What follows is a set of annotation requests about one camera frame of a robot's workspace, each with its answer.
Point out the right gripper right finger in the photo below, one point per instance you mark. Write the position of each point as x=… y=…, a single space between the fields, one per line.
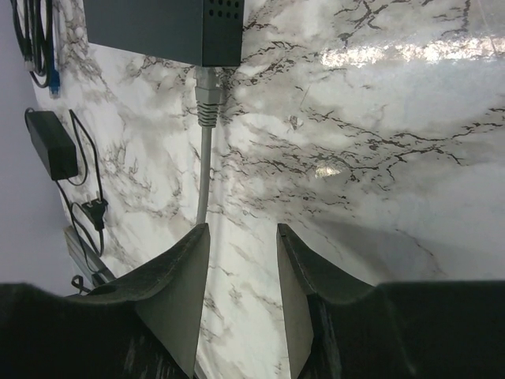
x=338 y=326

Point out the black network switch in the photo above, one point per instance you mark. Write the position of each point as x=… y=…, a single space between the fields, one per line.
x=201 y=33

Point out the black power adapter brick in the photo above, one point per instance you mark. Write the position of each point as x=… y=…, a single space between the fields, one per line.
x=53 y=144

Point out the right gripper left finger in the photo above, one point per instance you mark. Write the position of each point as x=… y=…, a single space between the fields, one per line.
x=145 y=324

